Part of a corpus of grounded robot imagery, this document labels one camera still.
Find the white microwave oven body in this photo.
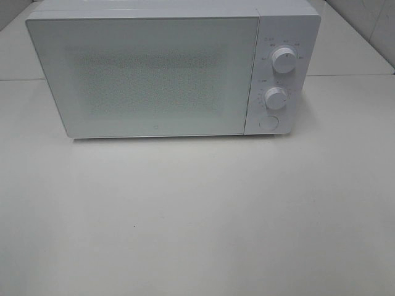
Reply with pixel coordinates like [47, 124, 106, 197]
[25, 1, 321, 136]

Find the white microwave knob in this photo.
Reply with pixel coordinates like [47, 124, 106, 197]
[270, 45, 298, 74]
[264, 87, 288, 110]

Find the white microwave door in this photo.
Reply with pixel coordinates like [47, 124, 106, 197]
[26, 17, 259, 138]

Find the round microwave door button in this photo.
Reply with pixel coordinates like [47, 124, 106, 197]
[259, 116, 279, 131]

